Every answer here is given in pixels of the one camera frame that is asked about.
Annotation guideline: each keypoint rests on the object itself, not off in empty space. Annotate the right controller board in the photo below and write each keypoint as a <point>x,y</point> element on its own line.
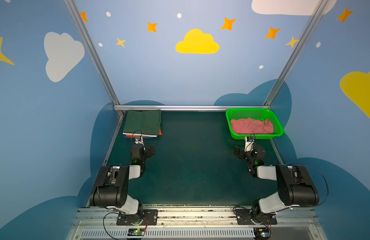
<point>261,234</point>

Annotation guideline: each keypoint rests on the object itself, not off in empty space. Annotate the controller board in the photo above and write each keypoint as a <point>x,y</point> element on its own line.
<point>261,234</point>
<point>136,232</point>

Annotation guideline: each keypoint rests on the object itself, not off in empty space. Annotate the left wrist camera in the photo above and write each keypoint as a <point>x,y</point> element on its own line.
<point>139,140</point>

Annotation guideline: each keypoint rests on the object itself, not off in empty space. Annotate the green plastic basket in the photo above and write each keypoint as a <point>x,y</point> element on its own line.
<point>256,114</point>

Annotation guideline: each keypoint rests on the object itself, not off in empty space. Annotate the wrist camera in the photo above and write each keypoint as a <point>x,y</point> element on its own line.
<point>249,141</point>
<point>139,140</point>

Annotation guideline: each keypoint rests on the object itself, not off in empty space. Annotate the aluminium frame post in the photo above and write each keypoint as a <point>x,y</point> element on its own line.
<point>310,27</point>
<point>79,22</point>

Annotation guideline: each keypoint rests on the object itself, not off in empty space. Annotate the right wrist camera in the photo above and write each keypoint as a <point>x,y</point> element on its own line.
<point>249,141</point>

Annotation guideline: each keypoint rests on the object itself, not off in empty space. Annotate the aluminium front rail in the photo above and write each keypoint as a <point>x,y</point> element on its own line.
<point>177,222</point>

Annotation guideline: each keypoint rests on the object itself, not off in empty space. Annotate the folded blue t-shirt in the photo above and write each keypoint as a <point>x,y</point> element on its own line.
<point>133,137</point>

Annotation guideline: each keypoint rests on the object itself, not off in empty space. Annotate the left aluminium frame post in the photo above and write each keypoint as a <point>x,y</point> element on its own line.
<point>79,22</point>

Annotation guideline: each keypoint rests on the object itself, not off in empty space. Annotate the folded white t-shirt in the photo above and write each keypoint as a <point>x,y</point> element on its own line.
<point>139,134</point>

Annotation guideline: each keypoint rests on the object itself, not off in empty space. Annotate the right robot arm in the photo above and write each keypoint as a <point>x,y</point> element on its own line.
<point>295,188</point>

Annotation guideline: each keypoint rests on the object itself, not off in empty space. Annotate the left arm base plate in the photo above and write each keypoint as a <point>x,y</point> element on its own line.
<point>149,217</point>

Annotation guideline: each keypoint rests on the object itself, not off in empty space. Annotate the folded orange t-shirt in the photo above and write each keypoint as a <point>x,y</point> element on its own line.
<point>139,131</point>

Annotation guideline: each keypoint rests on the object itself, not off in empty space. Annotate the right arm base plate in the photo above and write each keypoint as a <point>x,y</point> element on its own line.
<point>247,217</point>

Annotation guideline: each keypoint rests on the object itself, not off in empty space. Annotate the left controller board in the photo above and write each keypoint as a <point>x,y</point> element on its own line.
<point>136,232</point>

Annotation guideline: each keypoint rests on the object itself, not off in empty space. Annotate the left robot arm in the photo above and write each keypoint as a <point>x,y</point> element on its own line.
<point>112,185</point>

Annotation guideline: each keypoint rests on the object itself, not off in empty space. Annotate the right aluminium frame post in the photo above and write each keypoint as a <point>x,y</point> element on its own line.
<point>310,27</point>

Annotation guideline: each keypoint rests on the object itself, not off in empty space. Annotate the pink red t-shirt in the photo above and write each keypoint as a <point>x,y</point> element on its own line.
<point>250,126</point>

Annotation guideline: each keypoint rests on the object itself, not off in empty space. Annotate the rear aluminium frame bar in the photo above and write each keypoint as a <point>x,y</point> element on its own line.
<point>183,108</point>

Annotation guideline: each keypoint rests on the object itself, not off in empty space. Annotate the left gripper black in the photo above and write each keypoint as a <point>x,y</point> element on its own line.
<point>137,147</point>

